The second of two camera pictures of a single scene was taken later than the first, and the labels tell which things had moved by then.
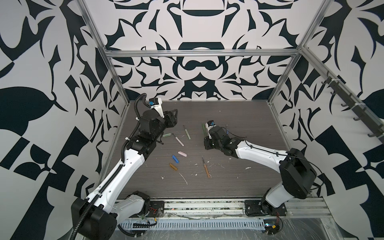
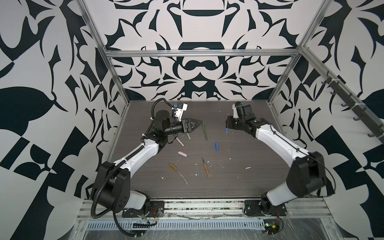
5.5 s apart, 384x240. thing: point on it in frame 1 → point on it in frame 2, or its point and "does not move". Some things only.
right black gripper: (206, 143) → (228, 121)
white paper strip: (184, 178) does not move
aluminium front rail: (297, 209) does not move
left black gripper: (169, 119) → (186, 126)
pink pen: (177, 138) does not move
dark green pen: (204, 129) does not move
